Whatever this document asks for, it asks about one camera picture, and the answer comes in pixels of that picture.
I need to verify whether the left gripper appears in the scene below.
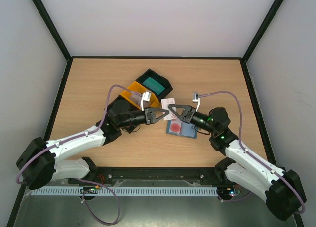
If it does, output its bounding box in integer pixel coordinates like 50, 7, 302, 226
118, 107, 169, 129

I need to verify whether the red circle card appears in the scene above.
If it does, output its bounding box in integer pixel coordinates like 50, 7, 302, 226
169, 121, 181, 135

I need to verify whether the teal card stack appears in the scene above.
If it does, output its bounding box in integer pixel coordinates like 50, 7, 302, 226
143, 77, 165, 95

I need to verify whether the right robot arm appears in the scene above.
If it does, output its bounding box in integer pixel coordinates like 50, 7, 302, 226
168, 104, 307, 221

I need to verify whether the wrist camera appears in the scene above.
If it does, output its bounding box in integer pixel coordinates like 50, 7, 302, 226
140, 91, 152, 111
192, 92, 200, 111

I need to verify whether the teal card holder wallet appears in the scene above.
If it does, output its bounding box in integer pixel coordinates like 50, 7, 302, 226
166, 119, 197, 139

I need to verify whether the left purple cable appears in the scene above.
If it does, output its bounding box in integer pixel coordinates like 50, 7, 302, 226
16, 84, 146, 224

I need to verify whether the white floral card stack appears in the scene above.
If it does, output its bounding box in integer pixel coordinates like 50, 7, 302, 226
129, 93, 142, 104

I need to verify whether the black bin with red cards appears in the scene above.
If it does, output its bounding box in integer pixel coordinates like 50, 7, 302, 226
108, 95, 131, 110

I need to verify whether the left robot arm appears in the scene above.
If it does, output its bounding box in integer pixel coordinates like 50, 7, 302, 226
16, 99, 169, 190

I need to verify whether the white slotted cable duct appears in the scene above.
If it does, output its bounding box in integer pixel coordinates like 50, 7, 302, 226
26, 186, 218, 197

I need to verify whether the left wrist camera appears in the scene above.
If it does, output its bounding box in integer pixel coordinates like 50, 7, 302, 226
140, 91, 152, 111

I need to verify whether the black metal frame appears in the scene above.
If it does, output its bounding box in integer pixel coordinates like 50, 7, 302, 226
7, 0, 304, 227

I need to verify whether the white floral VIP card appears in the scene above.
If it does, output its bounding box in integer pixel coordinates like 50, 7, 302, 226
161, 98, 177, 121

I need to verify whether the yellow bin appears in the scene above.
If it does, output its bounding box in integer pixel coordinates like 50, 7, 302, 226
120, 81, 160, 109

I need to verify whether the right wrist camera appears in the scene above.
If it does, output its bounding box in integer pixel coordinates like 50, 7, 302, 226
192, 92, 200, 111

